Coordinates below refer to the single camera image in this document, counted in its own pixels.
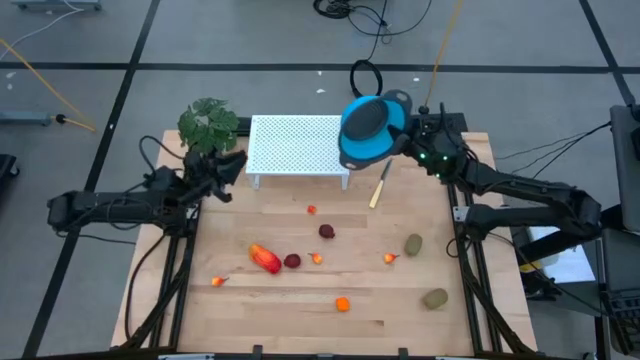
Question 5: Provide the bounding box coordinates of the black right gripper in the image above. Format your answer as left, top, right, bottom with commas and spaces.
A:
407, 112, 469, 181

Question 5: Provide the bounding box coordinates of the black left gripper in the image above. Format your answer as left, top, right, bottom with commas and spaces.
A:
182, 149, 249, 204

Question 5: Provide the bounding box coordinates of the blue grey collapsible bowl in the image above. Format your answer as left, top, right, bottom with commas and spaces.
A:
337, 88, 414, 171

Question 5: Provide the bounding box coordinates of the red orange mango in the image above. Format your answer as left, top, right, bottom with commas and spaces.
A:
248, 243, 283, 275

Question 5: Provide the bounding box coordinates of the brown kiwi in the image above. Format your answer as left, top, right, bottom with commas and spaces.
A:
403, 233, 424, 258
422, 287, 450, 311

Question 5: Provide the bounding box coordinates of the green potted plant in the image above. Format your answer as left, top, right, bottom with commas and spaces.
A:
177, 97, 241, 155

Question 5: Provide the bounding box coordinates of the white perforated metal rack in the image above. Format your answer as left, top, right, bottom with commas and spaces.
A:
244, 114, 351, 191

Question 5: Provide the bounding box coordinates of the white sheet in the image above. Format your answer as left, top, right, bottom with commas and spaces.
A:
527, 224, 597, 284

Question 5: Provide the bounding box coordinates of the grey cabinet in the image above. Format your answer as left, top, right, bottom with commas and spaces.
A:
609, 103, 640, 234

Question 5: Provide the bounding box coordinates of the grey stand foot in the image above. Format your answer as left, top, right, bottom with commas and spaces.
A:
9, 0, 104, 12
0, 110, 54, 126

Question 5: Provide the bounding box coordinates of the black floor object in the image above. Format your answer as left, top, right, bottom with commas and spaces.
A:
0, 153, 21, 180

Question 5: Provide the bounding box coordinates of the black metal table frame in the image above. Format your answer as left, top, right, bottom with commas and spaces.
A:
119, 112, 539, 360

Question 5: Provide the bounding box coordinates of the knife with wooden handle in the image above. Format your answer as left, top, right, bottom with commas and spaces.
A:
368, 158, 394, 210

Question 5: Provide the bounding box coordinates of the yellow hanging cable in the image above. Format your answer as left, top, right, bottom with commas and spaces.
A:
423, 0, 465, 112

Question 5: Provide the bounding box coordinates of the coiled black floor cable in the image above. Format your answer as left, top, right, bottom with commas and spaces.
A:
348, 58, 384, 99

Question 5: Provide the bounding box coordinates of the black floor cable bundle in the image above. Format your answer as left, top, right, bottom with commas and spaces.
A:
313, 0, 434, 61

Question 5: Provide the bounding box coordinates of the yellow floor cable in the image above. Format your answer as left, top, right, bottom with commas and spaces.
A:
0, 38, 96, 132

